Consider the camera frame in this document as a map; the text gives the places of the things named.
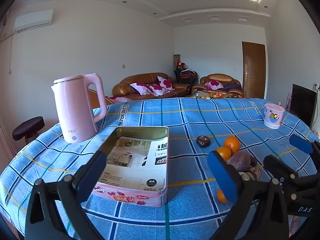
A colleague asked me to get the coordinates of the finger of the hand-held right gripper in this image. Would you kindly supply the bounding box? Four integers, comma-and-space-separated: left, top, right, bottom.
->
289, 134, 320, 177
263, 154, 300, 186

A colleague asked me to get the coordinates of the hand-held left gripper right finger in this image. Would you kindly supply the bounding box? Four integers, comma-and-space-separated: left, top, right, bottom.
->
207, 151, 291, 240

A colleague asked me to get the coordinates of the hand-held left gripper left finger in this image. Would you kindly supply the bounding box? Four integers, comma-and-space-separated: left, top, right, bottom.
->
24, 151, 107, 240

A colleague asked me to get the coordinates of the small orange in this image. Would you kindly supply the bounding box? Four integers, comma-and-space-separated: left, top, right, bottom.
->
216, 188, 229, 204

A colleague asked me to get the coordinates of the dark round passion fruit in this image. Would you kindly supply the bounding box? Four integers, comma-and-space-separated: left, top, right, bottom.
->
226, 151, 252, 173

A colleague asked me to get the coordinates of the dark chocolate ball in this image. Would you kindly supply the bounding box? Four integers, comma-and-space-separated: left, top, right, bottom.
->
196, 135, 211, 147

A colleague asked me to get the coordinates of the pink biscuit tin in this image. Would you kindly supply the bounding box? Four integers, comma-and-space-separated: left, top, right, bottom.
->
91, 126, 169, 207

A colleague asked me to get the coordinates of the pink cartoon bucket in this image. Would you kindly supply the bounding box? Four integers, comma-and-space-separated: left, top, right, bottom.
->
264, 102, 285, 130

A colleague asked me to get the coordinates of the black television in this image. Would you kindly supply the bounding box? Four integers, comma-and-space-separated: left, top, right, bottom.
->
289, 84, 318, 128

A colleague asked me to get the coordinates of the printed paper leaflet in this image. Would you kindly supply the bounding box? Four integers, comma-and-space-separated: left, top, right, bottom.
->
99, 136, 167, 188

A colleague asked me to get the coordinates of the blue plaid tablecloth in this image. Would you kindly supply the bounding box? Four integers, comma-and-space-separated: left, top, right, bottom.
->
0, 97, 320, 240

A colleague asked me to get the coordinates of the pink electric kettle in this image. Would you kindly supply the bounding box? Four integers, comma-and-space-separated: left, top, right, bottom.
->
51, 73, 108, 144

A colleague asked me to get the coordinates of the brown leather armchair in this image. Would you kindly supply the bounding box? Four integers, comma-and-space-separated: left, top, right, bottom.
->
89, 89, 113, 108
192, 73, 244, 98

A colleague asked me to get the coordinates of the dark purple round stool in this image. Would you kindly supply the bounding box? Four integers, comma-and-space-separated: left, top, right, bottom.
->
12, 116, 45, 144

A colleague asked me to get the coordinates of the pink floral cushion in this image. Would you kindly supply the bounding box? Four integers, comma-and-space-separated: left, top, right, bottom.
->
105, 95, 133, 104

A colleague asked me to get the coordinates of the coffee table with snacks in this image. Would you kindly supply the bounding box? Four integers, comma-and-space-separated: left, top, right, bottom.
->
186, 92, 238, 100

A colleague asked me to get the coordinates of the brown wooden door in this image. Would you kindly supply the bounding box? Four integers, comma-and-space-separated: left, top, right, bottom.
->
241, 41, 266, 99

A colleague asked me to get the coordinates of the purple blanket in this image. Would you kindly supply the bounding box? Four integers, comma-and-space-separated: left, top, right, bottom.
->
222, 83, 242, 92

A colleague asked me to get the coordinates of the white red floral pillow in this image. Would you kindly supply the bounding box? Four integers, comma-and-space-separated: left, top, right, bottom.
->
157, 76, 174, 90
130, 82, 150, 95
205, 81, 224, 90
149, 84, 168, 96

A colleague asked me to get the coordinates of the brown leather sofa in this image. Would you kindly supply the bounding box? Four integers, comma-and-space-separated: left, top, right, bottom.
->
112, 72, 193, 102

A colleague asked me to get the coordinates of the stack of dark chairs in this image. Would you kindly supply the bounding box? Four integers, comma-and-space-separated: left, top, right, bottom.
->
174, 66, 199, 85

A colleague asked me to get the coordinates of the white air conditioner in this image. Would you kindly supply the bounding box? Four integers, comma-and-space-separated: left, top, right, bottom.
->
13, 9, 54, 33

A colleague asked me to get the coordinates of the white wall pipe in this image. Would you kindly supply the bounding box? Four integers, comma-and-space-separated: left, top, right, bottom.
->
0, 31, 15, 75

